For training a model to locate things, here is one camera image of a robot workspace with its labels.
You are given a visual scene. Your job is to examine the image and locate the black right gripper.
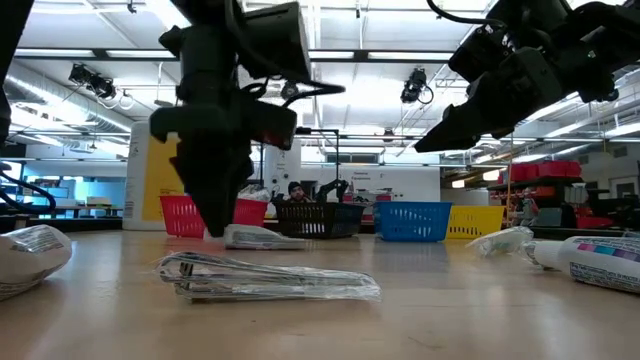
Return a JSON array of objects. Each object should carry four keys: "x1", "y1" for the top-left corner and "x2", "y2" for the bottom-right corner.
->
[{"x1": 414, "y1": 47, "x2": 569, "y2": 154}]

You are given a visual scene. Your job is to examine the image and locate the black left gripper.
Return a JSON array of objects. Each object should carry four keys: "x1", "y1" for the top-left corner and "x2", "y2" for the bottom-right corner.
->
[{"x1": 149, "y1": 24, "x2": 299, "y2": 239}]

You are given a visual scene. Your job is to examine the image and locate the crinkled clear plastic packet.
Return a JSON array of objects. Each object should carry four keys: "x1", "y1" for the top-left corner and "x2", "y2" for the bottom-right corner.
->
[{"x1": 238, "y1": 183, "x2": 272, "y2": 202}]

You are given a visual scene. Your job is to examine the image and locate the red plastic basket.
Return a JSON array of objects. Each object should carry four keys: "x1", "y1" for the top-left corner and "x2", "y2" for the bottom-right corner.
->
[{"x1": 159, "y1": 194, "x2": 270, "y2": 240}]

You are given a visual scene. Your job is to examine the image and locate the small clear item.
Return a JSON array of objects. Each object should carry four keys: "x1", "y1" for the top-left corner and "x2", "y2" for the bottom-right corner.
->
[{"x1": 465, "y1": 225, "x2": 535, "y2": 257}]

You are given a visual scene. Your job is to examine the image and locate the white tube coloured stripe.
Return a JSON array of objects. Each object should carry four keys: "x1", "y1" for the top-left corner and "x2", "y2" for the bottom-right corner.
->
[{"x1": 519, "y1": 235, "x2": 640, "y2": 295}]

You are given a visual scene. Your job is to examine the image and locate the white bottle yellow label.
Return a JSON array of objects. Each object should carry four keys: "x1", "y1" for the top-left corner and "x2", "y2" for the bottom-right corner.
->
[{"x1": 122, "y1": 120, "x2": 189, "y2": 232}]

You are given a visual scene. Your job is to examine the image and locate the person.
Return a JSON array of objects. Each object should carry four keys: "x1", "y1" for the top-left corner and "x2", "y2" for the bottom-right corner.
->
[{"x1": 285, "y1": 180, "x2": 314, "y2": 204}]

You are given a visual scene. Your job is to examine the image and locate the yellow plastic basket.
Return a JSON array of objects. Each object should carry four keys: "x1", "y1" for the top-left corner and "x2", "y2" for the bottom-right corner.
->
[{"x1": 446, "y1": 205, "x2": 506, "y2": 240}]

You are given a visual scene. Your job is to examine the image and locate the blue plastic basket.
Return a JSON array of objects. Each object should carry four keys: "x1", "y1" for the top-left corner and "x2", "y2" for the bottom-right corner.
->
[{"x1": 373, "y1": 201, "x2": 454, "y2": 243}]

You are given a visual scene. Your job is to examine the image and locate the black plastic basket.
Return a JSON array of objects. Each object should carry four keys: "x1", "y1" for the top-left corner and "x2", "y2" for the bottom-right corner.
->
[{"x1": 273, "y1": 201, "x2": 366, "y2": 240}]

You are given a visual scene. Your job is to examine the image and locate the nail clipper in clear bag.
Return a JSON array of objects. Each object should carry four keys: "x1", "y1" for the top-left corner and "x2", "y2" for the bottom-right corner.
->
[{"x1": 154, "y1": 251, "x2": 384, "y2": 305}]

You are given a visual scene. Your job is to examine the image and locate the dark storage shelf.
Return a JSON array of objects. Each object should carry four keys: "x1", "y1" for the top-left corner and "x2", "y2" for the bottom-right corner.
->
[{"x1": 487, "y1": 174, "x2": 621, "y2": 231}]

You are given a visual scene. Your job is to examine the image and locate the white background workbench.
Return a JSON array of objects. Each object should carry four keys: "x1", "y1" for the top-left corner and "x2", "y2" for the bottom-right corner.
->
[{"x1": 44, "y1": 196, "x2": 124, "y2": 220}]

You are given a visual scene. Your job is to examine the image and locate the white tube with barcode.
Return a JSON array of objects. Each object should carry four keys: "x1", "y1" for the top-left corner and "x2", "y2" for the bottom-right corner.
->
[{"x1": 0, "y1": 224, "x2": 73, "y2": 303}]

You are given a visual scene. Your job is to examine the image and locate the black ceiling camera with cable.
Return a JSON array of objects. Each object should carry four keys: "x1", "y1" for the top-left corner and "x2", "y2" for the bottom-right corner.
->
[{"x1": 399, "y1": 67, "x2": 435, "y2": 106}]

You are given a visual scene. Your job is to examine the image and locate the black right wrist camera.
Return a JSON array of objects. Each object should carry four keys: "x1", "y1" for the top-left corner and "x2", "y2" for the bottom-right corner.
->
[{"x1": 449, "y1": 0, "x2": 571, "y2": 84}]

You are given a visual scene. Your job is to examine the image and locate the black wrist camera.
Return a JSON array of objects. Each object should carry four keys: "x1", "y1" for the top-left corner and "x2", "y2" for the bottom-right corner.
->
[
  {"x1": 449, "y1": 0, "x2": 571, "y2": 84},
  {"x1": 239, "y1": 2, "x2": 311, "y2": 81}
]

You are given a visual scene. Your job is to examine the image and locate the black right camera cable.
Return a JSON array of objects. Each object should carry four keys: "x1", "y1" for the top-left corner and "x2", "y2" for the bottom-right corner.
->
[{"x1": 426, "y1": 0, "x2": 507, "y2": 27}]

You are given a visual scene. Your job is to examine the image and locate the black camera cable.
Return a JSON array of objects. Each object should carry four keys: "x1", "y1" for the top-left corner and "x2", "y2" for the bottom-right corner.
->
[
  {"x1": 426, "y1": 0, "x2": 507, "y2": 27},
  {"x1": 239, "y1": 79, "x2": 347, "y2": 109}
]

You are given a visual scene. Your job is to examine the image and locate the black overhead frame beam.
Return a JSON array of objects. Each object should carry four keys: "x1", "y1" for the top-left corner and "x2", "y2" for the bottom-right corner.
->
[{"x1": 14, "y1": 48, "x2": 454, "y2": 64}]

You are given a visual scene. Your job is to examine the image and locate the black left camera cable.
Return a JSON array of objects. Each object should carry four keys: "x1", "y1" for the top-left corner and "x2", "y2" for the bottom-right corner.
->
[{"x1": 239, "y1": 79, "x2": 347, "y2": 109}]

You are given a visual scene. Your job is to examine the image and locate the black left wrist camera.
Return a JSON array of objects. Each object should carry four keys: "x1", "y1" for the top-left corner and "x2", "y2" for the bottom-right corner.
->
[{"x1": 239, "y1": 2, "x2": 311, "y2": 81}]

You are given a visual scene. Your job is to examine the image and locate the black ceiling camera on duct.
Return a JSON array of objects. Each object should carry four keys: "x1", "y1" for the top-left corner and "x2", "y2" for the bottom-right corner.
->
[{"x1": 68, "y1": 63, "x2": 117, "y2": 100}]

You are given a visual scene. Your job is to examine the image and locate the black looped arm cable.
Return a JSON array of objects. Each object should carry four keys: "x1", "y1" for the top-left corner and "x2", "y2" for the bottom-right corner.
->
[{"x1": 0, "y1": 172, "x2": 57, "y2": 216}]

